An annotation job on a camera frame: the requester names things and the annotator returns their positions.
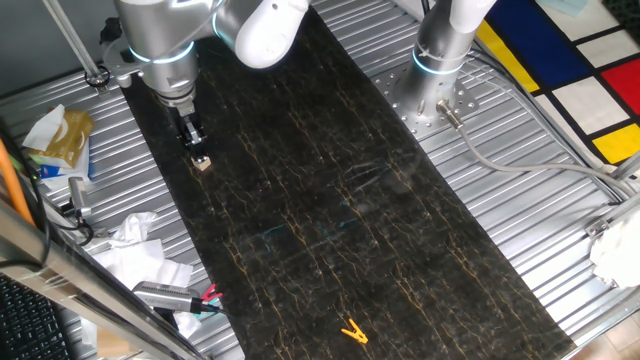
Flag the black keyboard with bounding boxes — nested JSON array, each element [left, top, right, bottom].
[[0, 273, 76, 360]]

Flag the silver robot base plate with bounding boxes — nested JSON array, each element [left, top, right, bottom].
[[372, 62, 480, 141]]

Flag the red plastic clip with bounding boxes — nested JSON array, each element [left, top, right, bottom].
[[199, 283, 225, 304]]

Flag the colour block patterned cloth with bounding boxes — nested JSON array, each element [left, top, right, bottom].
[[474, 0, 640, 166]]

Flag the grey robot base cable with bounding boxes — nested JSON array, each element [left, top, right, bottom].
[[435, 99, 640, 199]]

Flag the orange cable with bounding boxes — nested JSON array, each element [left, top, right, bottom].
[[0, 137, 36, 229]]

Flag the green plastic clip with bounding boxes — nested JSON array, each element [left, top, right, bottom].
[[193, 297, 222, 319]]

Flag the silver camera stand pole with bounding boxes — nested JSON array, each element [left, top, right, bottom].
[[41, 0, 111, 96]]

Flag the orange clothespin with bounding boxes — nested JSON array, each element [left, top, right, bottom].
[[340, 318, 370, 345]]

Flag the white cloth bundle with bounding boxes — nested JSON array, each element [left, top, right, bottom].
[[588, 209, 640, 290]]

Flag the aluminium profile with bracket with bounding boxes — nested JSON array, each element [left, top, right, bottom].
[[583, 192, 640, 240]]

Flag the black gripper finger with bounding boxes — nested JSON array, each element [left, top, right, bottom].
[[176, 130, 197, 162], [191, 130, 209, 166]]

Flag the blue white tissue pack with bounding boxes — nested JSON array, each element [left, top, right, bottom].
[[28, 144, 94, 192]]

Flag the thin black usb cable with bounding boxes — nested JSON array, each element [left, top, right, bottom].
[[197, 298, 236, 319]]

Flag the aluminium frame bar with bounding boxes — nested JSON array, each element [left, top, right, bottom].
[[0, 197, 209, 360]]

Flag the ribbed silver camera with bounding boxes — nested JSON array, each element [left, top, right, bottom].
[[131, 280, 204, 315]]

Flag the white pulled tissue sheet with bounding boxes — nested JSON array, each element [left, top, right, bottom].
[[22, 103, 67, 152]]

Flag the crumpled white tissue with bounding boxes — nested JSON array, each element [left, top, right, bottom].
[[108, 211, 159, 251]]

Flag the black looped cable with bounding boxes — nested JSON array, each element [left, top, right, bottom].
[[52, 199, 96, 247]]

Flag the thick black cable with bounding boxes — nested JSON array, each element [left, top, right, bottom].
[[0, 117, 54, 271]]

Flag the pale blue paper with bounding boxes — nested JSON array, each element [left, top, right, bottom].
[[537, 0, 591, 19]]

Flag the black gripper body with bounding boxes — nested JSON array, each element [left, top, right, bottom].
[[167, 105, 202, 140]]

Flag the grey camera stand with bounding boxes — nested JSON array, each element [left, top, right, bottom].
[[67, 176, 94, 220]]

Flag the black marble pattern mat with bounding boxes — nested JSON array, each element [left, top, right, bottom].
[[121, 7, 577, 360]]

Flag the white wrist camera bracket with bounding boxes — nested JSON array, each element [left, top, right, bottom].
[[102, 42, 149, 89]]

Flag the yellow tissue box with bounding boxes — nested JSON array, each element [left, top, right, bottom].
[[42, 108, 96, 170]]

